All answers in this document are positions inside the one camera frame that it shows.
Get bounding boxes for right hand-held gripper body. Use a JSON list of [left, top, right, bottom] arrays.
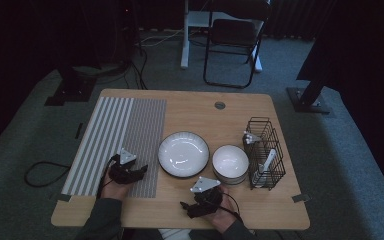
[[189, 176, 224, 214]]

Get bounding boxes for dark pleated curtain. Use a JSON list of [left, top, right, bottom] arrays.
[[266, 0, 318, 41]]

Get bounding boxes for black folding chair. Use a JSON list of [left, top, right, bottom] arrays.
[[202, 0, 272, 90]]

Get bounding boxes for left hand-held gripper cable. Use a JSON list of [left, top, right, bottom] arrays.
[[96, 156, 114, 199]]

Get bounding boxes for black wire basket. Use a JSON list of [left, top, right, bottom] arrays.
[[242, 116, 287, 192]]

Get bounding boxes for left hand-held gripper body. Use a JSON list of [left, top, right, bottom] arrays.
[[108, 148, 138, 185]]

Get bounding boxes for right hand-held gripper cable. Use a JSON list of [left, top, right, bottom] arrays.
[[218, 191, 244, 223]]

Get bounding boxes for grey striped placemat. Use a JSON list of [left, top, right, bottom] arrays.
[[61, 96, 167, 199]]

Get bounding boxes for white desk frame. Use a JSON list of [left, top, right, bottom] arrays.
[[180, 0, 264, 73]]

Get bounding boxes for black stand base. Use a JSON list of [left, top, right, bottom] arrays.
[[286, 74, 332, 115], [44, 63, 98, 107]]

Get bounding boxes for white ribbed object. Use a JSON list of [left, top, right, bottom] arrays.
[[158, 228, 192, 240]]

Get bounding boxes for grey tape piece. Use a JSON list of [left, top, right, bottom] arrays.
[[291, 193, 312, 204], [49, 192, 72, 203]]

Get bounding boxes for black curtain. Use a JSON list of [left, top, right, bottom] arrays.
[[295, 0, 384, 208]]

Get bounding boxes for black floor cables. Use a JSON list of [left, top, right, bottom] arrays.
[[123, 43, 149, 91]]

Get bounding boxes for black equipment tower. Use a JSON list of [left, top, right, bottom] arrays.
[[111, 0, 138, 66]]

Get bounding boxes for hand-held gripper cable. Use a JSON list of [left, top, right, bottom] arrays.
[[218, 191, 244, 223], [96, 156, 114, 199]]

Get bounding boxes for white floor cable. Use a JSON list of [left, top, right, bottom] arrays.
[[139, 29, 185, 48]]

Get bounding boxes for black floor cable loop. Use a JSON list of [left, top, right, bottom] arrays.
[[24, 161, 72, 188]]

